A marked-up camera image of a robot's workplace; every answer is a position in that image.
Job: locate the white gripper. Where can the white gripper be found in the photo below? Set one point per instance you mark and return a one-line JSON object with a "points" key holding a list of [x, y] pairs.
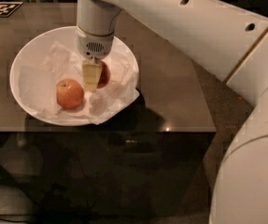
{"points": [[93, 46]]}

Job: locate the red apple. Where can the red apple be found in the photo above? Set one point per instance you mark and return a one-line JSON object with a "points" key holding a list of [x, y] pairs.
{"points": [[69, 93], [105, 76]]}

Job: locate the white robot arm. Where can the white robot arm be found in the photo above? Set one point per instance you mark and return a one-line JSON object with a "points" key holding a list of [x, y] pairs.
{"points": [[232, 44]]}

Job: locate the white bowl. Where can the white bowl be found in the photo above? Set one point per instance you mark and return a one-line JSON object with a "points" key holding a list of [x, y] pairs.
{"points": [[40, 47]]}

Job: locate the white crumpled paper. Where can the white crumpled paper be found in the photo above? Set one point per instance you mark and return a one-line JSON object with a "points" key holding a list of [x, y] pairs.
{"points": [[34, 81]]}

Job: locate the black white fiducial marker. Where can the black white fiducial marker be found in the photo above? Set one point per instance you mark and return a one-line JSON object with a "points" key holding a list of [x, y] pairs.
{"points": [[7, 8]]}

